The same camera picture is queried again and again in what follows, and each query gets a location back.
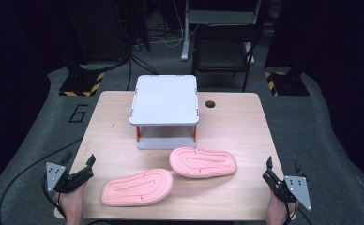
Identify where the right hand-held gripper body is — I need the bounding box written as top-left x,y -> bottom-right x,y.
262,170 -> 313,212

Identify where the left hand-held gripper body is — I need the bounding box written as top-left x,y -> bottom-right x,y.
45,162 -> 90,193

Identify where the pink slipper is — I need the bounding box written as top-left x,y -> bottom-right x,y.
100,168 -> 174,207
168,146 -> 238,179

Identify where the white two-tier shoe rack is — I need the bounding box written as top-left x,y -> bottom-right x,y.
129,74 -> 201,151

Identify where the person's right hand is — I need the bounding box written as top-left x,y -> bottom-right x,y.
265,191 -> 297,225

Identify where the person's left hand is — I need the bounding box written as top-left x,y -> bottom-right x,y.
56,183 -> 87,221

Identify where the black stand with striped base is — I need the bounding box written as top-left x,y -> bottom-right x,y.
264,0 -> 311,97
58,0 -> 106,98

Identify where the black folding chair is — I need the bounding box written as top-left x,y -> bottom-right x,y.
191,23 -> 263,94

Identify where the dark equipment cabinet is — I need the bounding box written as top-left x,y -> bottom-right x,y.
63,0 -> 151,64

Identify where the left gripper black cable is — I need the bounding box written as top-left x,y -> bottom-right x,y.
41,172 -> 68,221

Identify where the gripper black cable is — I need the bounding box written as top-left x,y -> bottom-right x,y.
282,200 -> 314,225
41,172 -> 68,221

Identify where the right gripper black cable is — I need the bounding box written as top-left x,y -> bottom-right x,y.
282,200 -> 314,225

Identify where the black floor cable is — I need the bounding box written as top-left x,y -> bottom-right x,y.
0,137 -> 84,225

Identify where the black cable bundle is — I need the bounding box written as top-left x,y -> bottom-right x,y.
125,43 -> 159,92

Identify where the white cable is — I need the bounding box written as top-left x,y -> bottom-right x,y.
150,0 -> 201,49

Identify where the white metal desk frame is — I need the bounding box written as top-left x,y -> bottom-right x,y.
180,0 -> 263,66

